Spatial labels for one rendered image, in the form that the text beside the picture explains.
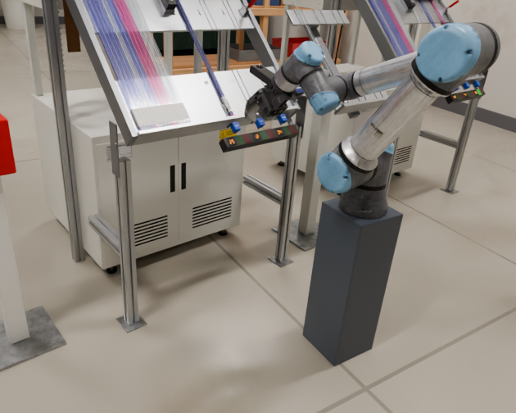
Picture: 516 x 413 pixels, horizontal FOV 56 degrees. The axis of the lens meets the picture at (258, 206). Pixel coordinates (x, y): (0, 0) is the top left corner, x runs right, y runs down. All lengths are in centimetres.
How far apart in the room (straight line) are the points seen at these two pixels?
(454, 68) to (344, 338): 95
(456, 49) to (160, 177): 127
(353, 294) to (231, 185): 90
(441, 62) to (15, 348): 153
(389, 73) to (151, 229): 118
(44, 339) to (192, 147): 90
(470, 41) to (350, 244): 68
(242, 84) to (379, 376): 113
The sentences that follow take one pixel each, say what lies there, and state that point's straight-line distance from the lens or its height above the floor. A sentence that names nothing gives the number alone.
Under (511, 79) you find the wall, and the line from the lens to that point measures 501.
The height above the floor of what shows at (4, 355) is 1.
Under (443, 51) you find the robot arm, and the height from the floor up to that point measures 107.
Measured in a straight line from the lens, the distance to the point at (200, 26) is 191.
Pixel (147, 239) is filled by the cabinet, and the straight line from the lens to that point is 209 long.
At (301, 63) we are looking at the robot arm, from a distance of 138.
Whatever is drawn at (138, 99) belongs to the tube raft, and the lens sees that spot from 158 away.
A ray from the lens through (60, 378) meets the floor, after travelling 173.
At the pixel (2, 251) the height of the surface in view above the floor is 37.
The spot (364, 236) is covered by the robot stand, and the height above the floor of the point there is 51.
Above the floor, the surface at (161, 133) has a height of 71.
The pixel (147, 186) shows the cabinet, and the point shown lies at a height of 38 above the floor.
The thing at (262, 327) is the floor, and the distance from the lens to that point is 186.
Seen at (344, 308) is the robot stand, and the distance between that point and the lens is 160.
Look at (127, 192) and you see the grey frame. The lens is 159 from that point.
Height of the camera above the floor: 121
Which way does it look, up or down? 27 degrees down
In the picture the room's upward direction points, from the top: 5 degrees clockwise
